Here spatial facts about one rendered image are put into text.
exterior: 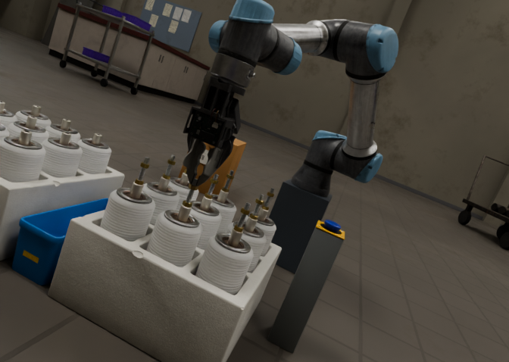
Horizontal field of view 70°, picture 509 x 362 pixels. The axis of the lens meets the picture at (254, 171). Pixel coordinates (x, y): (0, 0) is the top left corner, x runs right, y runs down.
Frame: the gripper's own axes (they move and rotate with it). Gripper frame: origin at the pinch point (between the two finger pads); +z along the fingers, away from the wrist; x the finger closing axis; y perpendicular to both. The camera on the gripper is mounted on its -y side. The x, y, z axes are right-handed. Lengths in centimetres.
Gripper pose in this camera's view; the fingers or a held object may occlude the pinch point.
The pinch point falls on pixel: (197, 178)
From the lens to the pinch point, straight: 75.3
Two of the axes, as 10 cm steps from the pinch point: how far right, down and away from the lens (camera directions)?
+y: -1.8, 1.1, -9.8
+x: 9.2, 3.8, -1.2
